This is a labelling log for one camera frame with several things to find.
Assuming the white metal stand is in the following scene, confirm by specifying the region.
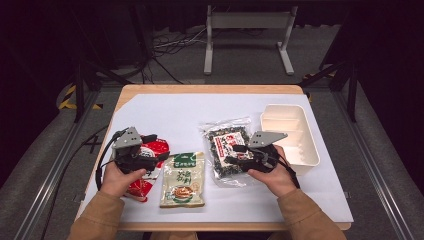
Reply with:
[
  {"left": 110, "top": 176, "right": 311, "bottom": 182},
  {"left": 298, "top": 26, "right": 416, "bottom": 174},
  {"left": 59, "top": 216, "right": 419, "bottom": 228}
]
[{"left": 203, "top": 4, "right": 299, "bottom": 76}]

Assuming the bundle of floor cables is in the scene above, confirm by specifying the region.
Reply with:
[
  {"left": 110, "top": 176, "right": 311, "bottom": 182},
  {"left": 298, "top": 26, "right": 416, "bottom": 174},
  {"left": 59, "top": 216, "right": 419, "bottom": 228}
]
[{"left": 151, "top": 27, "right": 208, "bottom": 57}]

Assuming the right hand-held gripper cable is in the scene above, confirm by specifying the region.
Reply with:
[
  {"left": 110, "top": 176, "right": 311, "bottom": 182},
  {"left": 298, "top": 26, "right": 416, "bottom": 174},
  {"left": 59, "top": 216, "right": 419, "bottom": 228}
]
[{"left": 275, "top": 155, "right": 301, "bottom": 190}]

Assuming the beige and green seasoning packet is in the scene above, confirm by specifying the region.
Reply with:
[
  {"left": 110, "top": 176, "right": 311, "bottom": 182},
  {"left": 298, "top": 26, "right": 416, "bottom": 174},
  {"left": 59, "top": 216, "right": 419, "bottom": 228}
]
[{"left": 159, "top": 151, "right": 206, "bottom": 209}]

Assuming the white plastic box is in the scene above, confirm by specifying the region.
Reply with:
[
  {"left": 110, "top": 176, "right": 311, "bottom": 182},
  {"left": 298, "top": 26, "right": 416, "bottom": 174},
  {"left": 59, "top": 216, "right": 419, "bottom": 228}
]
[{"left": 259, "top": 103, "right": 321, "bottom": 176}]

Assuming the hand-held gripper cable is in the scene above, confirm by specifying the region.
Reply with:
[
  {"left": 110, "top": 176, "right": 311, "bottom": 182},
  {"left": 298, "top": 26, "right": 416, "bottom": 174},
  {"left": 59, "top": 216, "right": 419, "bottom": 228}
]
[
  {"left": 275, "top": 155, "right": 301, "bottom": 190},
  {"left": 94, "top": 128, "right": 129, "bottom": 192}
]

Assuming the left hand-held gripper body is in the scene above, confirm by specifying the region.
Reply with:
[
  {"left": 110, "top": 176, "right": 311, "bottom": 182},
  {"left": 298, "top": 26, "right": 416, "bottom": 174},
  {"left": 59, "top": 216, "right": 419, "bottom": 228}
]
[{"left": 111, "top": 126, "right": 159, "bottom": 175}]

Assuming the person's left hand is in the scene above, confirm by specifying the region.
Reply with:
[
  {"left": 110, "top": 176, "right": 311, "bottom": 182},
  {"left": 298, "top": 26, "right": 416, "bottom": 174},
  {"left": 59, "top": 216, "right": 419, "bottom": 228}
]
[{"left": 99, "top": 159, "right": 148, "bottom": 198}]

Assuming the white table sheet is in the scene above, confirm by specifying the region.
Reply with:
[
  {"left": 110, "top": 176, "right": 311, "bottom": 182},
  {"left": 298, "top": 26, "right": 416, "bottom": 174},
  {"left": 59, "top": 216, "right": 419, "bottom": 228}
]
[{"left": 79, "top": 93, "right": 354, "bottom": 224}]

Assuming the clear packet of dark mix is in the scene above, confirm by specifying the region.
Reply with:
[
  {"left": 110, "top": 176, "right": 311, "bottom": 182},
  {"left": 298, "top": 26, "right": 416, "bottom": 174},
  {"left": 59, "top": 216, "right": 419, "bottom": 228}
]
[{"left": 199, "top": 116, "right": 265, "bottom": 188}]

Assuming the red seasoning packet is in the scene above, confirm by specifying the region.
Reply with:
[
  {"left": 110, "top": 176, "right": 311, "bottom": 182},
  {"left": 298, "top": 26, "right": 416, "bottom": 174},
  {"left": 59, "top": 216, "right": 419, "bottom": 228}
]
[{"left": 124, "top": 134, "right": 171, "bottom": 203}]

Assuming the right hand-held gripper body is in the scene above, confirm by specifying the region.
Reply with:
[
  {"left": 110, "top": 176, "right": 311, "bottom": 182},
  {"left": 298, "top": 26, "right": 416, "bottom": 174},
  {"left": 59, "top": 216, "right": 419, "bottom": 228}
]
[{"left": 238, "top": 130, "right": 288, "bottom": 174}]

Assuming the aluminium rail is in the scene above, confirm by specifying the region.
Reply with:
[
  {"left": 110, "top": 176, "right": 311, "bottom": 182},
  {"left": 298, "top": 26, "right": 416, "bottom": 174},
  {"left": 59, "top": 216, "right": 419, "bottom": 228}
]
[
  {"left": 333, "top": 89, "right": 416, "bottom": 240},
  {"left": 13, "top": 89, "right": 101, "bottom": 240}
]

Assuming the left hand-held gripper cable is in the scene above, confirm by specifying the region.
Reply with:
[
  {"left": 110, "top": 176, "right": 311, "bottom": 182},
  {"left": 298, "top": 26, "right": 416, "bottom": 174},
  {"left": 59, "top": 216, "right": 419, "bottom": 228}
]
[{"left": 94, "top": 128, "right": 129, "bottom": 192}]

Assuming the yellow and black hazard tape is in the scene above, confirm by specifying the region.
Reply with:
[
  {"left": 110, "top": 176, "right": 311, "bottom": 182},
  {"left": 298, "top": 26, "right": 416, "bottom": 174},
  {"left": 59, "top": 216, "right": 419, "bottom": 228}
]
[{"left": 58, "top": 83, "right": 104, "bottom": 111}]

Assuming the person's right hand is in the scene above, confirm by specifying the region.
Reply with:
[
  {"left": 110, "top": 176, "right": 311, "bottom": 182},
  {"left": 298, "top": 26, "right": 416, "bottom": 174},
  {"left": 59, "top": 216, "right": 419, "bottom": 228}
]
[{"left": 247, "top": 144, "right": 298, "bottom": 198}]

